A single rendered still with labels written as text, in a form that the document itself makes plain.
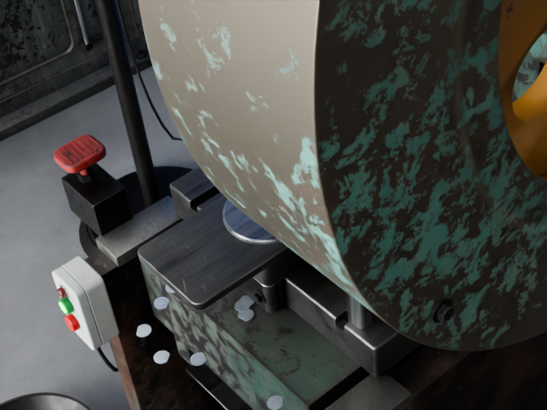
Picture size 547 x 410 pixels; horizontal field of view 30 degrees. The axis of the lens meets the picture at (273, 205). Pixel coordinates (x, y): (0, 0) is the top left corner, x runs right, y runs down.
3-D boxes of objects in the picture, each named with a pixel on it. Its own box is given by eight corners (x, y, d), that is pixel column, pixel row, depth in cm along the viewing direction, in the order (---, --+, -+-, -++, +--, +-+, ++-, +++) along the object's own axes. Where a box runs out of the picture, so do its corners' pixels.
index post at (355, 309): (361, 331, 130) (358, 280, 123) (345, 318, 132) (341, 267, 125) (377, 319, 131) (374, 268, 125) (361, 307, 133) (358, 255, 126)
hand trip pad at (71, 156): (80, 207, 156) (69, 169, 151) (60, 189, 159) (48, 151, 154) (118, 185, 159) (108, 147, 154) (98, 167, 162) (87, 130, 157)
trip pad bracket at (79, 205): (118, 290, 165) (92, 202, 152) (86, 260, 171) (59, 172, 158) (148, 272, 167) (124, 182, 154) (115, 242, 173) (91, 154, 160)
